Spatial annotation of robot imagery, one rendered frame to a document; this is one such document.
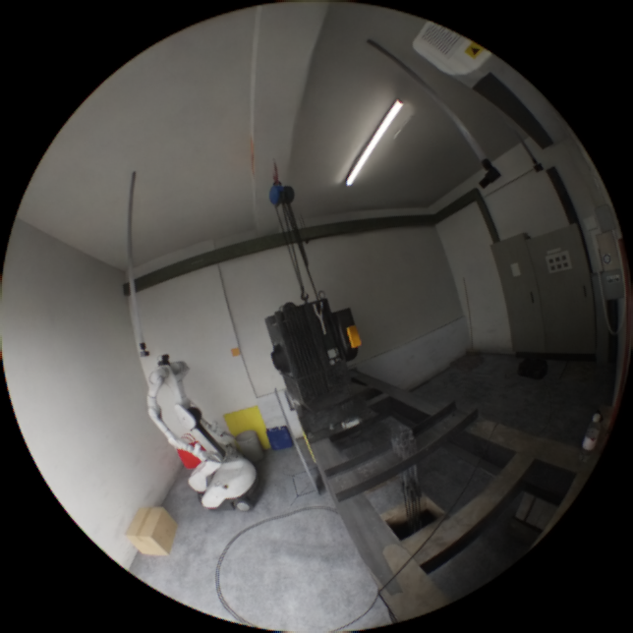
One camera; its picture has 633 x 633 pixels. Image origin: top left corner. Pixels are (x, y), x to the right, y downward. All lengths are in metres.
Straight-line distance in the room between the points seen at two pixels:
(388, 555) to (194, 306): 2.89
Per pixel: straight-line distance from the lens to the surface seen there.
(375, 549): 0.93
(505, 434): 1.29
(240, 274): 2.90
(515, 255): 3.38
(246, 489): 2.10
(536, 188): 3.50
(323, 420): 1.68
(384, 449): 1.28
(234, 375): 2.81
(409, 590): 0.86
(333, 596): 1.60
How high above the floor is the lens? 1.49
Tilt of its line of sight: level
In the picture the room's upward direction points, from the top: 17 degrees counter-clockwise
